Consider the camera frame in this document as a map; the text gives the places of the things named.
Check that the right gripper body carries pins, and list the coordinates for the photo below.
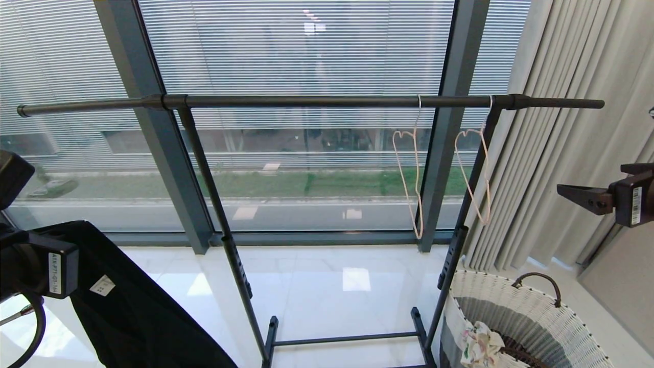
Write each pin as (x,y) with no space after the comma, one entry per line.
(636,202)

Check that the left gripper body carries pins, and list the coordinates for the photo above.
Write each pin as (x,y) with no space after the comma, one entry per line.
(46,266)

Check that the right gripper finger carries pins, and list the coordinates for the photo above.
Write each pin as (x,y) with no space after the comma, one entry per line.
(587,199)

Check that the black garment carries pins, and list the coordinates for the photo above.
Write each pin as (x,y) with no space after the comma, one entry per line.
(143,317)

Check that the pink clothes hanger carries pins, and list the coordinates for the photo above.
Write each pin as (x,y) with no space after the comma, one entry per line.
(486,218)
(419,231)

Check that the white laundry basket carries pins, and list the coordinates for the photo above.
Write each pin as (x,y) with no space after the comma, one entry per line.
(531,312)

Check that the black clothes rack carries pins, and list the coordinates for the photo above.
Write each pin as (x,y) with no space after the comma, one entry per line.
(306,101)

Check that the beige curtain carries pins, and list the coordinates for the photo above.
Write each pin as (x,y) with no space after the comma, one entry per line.
(562,61)

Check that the cream printed garment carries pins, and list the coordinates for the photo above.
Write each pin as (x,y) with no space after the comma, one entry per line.
(480,345)

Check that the window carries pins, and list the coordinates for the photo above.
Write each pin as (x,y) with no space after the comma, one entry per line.
(127,51)

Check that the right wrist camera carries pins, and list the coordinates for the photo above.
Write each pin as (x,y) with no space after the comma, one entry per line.
(638,168)

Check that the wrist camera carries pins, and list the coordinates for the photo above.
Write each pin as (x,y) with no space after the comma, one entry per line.
(13,176)
(638,168)

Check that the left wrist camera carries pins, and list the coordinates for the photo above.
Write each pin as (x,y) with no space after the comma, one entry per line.
(13,176)

